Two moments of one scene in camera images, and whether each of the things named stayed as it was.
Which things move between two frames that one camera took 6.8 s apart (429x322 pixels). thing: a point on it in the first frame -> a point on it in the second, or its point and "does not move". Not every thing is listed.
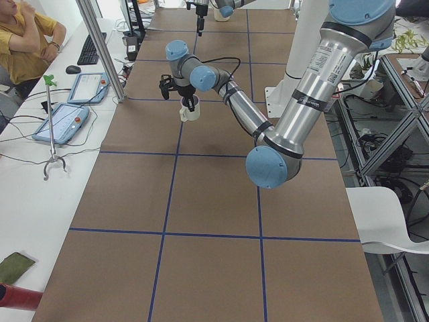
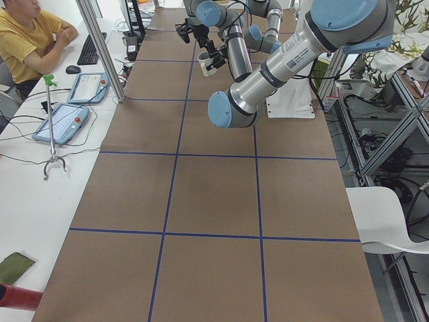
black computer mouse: x=73 y=70 does not move
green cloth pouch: x=13 y=266 does not move
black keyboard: x=89 y=55 does not move
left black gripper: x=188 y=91 -> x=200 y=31
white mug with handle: x=185 y=113 -> x=205 y=61
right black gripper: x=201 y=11 -> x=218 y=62
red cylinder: x=14 y=296 does not move
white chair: x=380 y=221 does not move
